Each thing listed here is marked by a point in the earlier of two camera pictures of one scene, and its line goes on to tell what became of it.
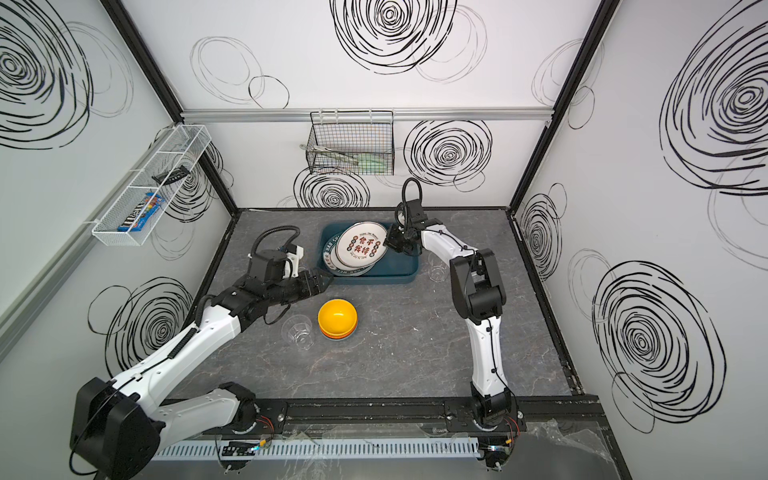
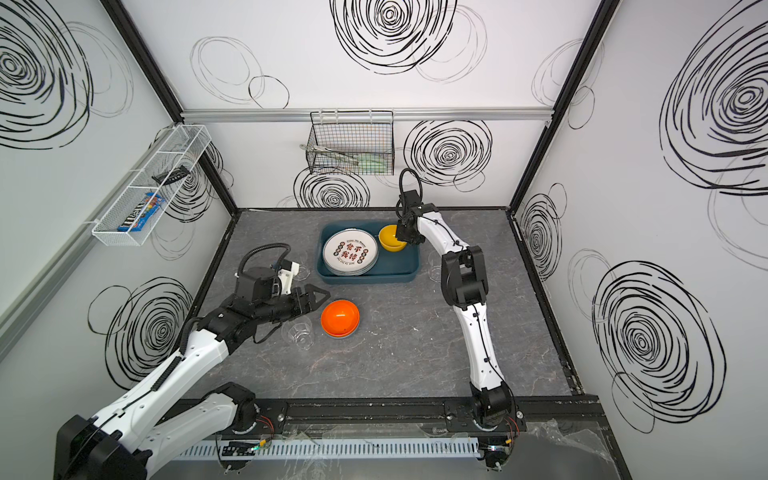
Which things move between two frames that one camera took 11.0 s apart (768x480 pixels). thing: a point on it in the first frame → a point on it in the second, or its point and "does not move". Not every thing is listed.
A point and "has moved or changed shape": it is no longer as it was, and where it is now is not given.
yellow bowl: x=337 y=317 has moved or changed shape
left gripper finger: x=321 y=278 → x=311 y=302
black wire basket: x=351 y=142 does not move
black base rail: x=417 y=415 does not move
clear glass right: x=438 y=273 does not move
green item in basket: x=374 y=163 does not move
